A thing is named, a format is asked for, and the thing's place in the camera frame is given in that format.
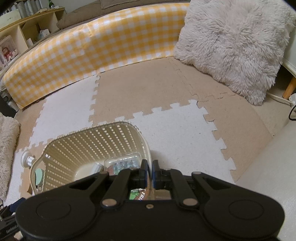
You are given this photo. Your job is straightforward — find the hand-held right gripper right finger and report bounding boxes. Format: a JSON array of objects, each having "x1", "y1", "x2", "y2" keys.
[{"x1": 153, "y1": 160, "x2": 236, "y2": 207}]

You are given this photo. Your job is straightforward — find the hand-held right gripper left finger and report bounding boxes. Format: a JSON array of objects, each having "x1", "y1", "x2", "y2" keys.
[{"x1": 66, "y1": 159, "x2": 149, "y2": 207}]

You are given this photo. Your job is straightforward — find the round green dinosaur coaster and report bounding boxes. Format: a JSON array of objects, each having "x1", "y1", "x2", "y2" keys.
[{"x1": 128, "y1": 178, "x2": 173, "y2": 202}]

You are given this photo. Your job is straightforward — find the clear plastic box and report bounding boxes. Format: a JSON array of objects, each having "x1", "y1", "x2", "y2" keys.
[{"x1": 104, "y1": 153, "x2": 142, "y2": 175}]

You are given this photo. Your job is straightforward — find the silver cylindrical object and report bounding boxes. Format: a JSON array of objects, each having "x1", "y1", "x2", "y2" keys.
[{"x1": 92, "y1": 162, "x2": 104, "y2": 175}]

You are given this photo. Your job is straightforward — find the cream plastic basket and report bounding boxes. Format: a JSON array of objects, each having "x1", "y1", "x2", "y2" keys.
[{"x1": 30, "y1": 121, "x2": 153, "y2": 194}]

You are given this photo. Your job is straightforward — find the white foam mat tile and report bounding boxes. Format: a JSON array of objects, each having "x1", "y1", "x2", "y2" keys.
[
  {"x1": 5, "y1": 151, "x2": 23, "y2": 207},
  {"x1": 113, "y1": 99, "x2": 237, "y2": 183},
  {"x1": 29, "y1": 74, "x2": 101, "y2": 149}
]

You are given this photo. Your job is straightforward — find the white suction hook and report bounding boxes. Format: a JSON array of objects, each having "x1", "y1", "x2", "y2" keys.
[{"x1": 21, "y1": 151, "x2": 36, "y2": 168}]

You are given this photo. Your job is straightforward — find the large fluffy white pillow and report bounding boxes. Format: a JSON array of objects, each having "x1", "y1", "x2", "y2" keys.
[{"x1": 0, "y1": 112, "x2": 21, "y2": 202}]

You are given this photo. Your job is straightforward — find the yellow checked bed cover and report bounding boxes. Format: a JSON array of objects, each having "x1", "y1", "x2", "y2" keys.
[{"x1": 2, "y1": 2, "x2": 190, "y2": 110}]

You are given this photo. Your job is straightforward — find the small fluffy white pillow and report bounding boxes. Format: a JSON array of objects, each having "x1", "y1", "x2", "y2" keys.
[{"x1": 173, "y1": 0, "x2": 296, "y2": 106}]

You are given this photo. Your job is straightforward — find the brown duvet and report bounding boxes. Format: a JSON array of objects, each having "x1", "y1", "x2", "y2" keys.
[{"x1": 57, "y1": 0, "x2": 176, "y2": 29}]

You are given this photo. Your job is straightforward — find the clear case with pink doll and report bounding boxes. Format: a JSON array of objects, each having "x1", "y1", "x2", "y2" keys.
[{"x1": 0, "y1": 35, "x2": 18, "y2": 70}]

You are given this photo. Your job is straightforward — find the white table with wooden legs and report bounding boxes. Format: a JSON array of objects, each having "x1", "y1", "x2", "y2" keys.
[{"x1": 281, "y1": 58, "x2": 296, "y2": 100}]

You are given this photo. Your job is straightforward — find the wooden shelf unit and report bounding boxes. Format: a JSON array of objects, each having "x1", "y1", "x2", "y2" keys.
[{"x1": 0, "y1": 7, "x2": 66, "y2": 77}]

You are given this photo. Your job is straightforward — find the grey hanging clothes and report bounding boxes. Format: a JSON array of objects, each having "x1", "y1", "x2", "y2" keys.
[{"x1": 6, "y1": 0, "x2": 55, "y2": 15}]

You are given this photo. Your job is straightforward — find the white storage box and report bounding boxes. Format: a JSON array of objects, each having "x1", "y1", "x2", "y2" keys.
[{"x1": 0, "y1": 9, "x2": 21, "y2": 28}]

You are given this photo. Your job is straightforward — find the white cable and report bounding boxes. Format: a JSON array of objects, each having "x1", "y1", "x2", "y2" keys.
[{"x1": 266, "y1": 91, "x2": 294, "y2": 105}]

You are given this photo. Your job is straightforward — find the black cable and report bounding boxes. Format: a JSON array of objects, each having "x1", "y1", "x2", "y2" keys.
[{"x1": 288, "y1": 102, "x2": 296, "y2": 121}]

